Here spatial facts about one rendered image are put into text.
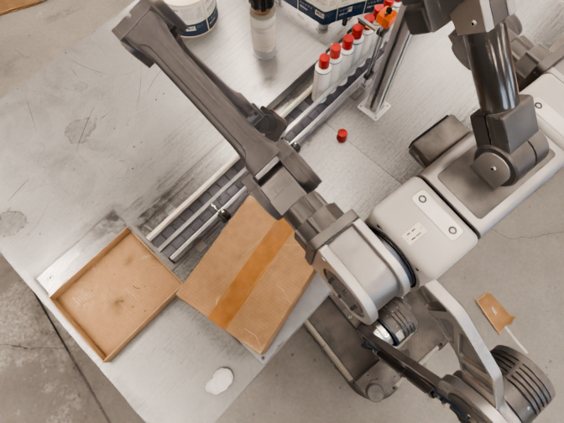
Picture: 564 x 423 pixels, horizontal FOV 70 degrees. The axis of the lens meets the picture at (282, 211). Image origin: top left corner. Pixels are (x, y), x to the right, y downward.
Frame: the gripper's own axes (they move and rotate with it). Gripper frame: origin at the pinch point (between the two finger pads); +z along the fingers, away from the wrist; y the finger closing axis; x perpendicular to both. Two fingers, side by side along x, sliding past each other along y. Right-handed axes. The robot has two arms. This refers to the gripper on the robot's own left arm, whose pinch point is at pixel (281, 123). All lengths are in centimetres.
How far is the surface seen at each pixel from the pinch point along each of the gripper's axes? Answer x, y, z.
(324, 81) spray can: -17.6, -2.0, 5.8
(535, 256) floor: 1, -111, 119
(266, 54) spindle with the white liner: -11.6, 24.6, 14.1
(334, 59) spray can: -24.7, -0.7, 5.6
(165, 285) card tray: 53, -9, -31
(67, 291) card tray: 70, 11, -45
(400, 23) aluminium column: -42.4, -13.9, -3.3
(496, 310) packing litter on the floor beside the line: 30, -112, 95
